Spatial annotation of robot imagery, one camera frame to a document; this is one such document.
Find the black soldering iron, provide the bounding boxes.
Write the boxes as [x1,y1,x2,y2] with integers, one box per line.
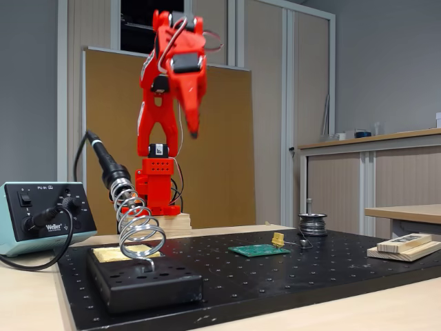
[85,130,137,208]

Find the green circuit board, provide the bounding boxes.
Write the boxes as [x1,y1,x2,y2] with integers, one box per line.
[227,243,291,258]

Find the teal Weller soldering station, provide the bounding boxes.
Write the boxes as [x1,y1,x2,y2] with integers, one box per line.
[0,181,98,258]

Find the black soldering stand base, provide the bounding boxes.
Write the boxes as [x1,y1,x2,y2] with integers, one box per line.
[85,246,203,314]

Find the tall beige cabinet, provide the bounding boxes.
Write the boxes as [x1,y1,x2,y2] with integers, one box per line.
[57,0,337,228]

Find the silver spring iron holder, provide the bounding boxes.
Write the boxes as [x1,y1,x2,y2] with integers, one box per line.
[102,167,167,273]

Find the light wooden block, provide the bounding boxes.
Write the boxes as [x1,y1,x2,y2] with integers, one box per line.
[119,212,192,239]

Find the low beige sliding-door cabinet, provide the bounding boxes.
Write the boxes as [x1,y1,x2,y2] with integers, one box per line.
[296,128,441,239]

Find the yellow cleaning sponge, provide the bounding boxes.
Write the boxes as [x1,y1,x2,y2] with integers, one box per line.
[93,243,162,263]

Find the black perforated breadboard plate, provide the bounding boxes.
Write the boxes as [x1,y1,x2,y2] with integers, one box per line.
[57,228,441,331]

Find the wooden-topped side table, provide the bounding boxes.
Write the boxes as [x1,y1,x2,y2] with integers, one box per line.
[364,203,441,242]

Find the wooden plank with Kapla print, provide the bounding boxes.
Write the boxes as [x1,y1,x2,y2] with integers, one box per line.
[376,233,433,252]

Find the stacked wooden blocks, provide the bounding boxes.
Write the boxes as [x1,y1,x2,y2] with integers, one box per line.
[367,240,441,263]

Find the solder wire spool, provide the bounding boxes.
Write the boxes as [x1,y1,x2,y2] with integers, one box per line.
[298,212,329,237]

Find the thin solder wire strand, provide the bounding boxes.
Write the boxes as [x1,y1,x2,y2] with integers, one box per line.
[283,230,314,250]

